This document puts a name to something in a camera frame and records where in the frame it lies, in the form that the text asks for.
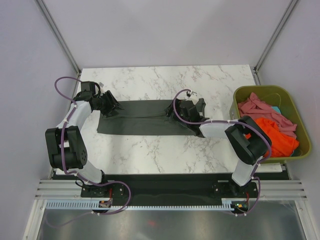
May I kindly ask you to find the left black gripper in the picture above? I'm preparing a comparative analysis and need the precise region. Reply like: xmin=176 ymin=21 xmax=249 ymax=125
xmin=94 ymin=91 xmax=125 ymax=119

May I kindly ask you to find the dark grey t shirt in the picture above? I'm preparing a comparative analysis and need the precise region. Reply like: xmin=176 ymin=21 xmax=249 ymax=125
xmin=97 ymin=100 xmax=196 ymax=137

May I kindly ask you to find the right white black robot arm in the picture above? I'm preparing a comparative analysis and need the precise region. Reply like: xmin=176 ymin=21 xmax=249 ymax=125
xmin=164 ymin=98 xmax=272 ymax=197

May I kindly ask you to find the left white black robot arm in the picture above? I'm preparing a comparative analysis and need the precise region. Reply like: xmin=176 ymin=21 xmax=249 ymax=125
xmin=45 ymin=90 xmax=122 ymax=197

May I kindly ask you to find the pink t shirt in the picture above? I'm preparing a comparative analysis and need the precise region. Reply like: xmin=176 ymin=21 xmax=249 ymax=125
xmin=237 ymin=92 xmax=297 ymax=138

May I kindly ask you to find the teal cloth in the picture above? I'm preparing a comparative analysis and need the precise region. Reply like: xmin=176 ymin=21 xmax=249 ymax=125
xmin=271 ymin=106 xmax=281 ymax=114

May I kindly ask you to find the olive green plastic bin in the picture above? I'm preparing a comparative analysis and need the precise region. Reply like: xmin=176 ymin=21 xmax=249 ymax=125
xmin=229 ymin=85 xmax=312 ymax=164

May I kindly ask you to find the orange t shirt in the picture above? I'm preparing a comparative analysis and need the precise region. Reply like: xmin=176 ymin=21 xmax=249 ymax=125
xmin=254 ymin=117 xmax=300 ymax=158

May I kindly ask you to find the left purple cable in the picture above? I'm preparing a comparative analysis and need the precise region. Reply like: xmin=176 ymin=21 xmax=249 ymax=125
xmin=46 ymin=76 xmax=133 ymax=228

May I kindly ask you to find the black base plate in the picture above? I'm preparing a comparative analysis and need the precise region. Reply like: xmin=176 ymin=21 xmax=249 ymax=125
xmin=80 ymin=173 xmax=258 ymax=206

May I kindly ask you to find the aluminium front rail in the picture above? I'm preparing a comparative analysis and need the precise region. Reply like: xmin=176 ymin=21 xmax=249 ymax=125
xmin=35 ymin=180 xmax=308 ymax=201

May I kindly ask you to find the left aluminium frame post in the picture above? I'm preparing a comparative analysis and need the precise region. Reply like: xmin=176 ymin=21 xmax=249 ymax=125
xmin=34 ymin=0 xmax=82 ymax=77

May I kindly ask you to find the white slotted cable duct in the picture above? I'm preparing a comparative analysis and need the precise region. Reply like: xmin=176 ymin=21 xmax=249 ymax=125
xmin=45 ymin=198 xmax=249 ymax=212

